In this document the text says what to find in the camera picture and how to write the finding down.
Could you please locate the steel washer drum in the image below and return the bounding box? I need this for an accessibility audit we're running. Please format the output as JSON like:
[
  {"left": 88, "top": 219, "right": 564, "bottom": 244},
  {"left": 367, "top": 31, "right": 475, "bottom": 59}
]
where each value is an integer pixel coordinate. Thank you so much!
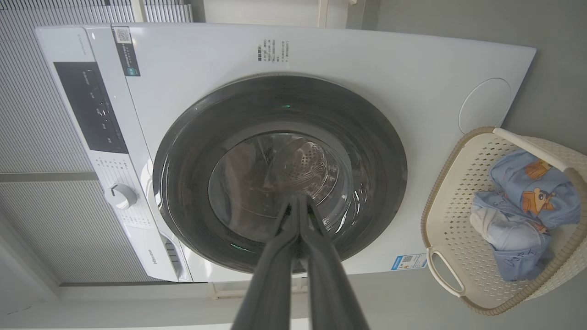
[{"left": 209, "top": 133, "right": 354, "bottom": 243}]

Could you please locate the blue garment white lining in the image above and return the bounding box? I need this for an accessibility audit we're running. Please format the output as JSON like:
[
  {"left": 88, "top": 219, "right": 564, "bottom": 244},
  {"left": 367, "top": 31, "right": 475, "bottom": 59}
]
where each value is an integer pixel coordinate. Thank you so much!
[{"left": 470, "top": 190, "right": 553, "bottom": 282}]

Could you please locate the black QR code sticker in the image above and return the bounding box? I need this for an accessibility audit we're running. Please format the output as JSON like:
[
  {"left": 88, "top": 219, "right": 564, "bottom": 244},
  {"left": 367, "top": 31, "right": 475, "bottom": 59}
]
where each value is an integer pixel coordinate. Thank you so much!
[{"left": 112, "top": 26, "right": 141, "bottom": 77}]

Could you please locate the cream perforated laundry basket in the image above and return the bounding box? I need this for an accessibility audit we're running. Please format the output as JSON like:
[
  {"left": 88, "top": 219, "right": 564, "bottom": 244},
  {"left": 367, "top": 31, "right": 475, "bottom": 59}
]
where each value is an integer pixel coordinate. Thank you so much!
[{"left": 421, "top": 127, "right": 587, "bottom": 316}]

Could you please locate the white front-load washing machine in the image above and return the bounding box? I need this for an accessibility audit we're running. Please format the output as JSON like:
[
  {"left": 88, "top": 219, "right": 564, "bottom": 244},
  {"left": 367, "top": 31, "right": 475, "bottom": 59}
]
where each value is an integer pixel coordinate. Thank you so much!
[{"left": 35, "top": 23, "right": 537, "bottom": 283}]

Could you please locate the printed text label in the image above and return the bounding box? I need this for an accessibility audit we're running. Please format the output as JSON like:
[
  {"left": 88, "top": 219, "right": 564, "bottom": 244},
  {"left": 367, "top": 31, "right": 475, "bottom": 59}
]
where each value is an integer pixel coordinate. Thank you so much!
[{"left": 257, "top": 40, "right": 290, "bottom": 63}]

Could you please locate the blue energy label sticker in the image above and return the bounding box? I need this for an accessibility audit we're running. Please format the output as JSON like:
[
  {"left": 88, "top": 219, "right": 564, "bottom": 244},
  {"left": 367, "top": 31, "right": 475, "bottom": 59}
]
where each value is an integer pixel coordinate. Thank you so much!
[{"left": 391, "top": 253, "right": 428, "bottom": 271}]

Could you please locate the round filter cover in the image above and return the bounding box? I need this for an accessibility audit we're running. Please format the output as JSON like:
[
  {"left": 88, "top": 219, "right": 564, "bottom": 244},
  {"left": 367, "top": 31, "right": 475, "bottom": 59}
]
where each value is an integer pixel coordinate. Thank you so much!
[{"left": 459, "top": 78, "right": 512, "bottom": 134}]

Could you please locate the white control knob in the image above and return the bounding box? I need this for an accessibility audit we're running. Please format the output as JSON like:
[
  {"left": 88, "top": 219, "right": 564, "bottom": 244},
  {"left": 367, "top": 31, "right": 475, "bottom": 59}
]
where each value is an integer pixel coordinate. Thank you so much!
[{"left": 105, "top": 183, "right": 138, "bottom": 210}]

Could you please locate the blue garment large orange print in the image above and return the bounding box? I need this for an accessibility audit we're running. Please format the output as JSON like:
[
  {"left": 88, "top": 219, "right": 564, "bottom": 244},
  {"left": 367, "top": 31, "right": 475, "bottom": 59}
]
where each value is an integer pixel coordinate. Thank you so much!
[{"left": 489, "top": 149, "right": 581, "bottom": 230}]

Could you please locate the white detergent drawer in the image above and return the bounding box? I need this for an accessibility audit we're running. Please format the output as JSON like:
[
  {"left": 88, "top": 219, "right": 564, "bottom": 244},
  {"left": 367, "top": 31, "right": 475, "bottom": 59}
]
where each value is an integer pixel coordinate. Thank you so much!
[{"left": 123, "top": 225, "right": 192, "bottom": 281}]

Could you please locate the black washing machine control panel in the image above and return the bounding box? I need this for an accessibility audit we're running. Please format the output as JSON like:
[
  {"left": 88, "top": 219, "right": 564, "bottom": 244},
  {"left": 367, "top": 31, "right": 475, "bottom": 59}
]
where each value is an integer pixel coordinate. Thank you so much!
[{"left": 54, "top": 62, "right": 129, "bottom": 154}]

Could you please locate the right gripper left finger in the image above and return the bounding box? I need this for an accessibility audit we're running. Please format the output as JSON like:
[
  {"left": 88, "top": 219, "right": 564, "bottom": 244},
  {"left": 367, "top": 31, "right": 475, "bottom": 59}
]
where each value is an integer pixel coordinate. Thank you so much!
[{"left": 232, "top": 197, "right": 301, "bottom": 330}]

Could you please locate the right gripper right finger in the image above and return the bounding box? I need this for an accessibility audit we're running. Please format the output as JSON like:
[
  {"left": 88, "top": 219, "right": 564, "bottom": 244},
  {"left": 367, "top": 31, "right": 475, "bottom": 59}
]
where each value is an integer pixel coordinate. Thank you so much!
[{"left": 299, "top": 197, "right": 370, "bottom": 330}]

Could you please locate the dark round glass washer door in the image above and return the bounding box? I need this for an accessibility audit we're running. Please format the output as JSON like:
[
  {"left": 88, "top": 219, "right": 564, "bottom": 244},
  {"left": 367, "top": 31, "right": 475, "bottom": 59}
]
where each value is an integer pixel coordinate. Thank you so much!
[{"left": 153, "top": 73, "right": 408, "bottom": 274}]

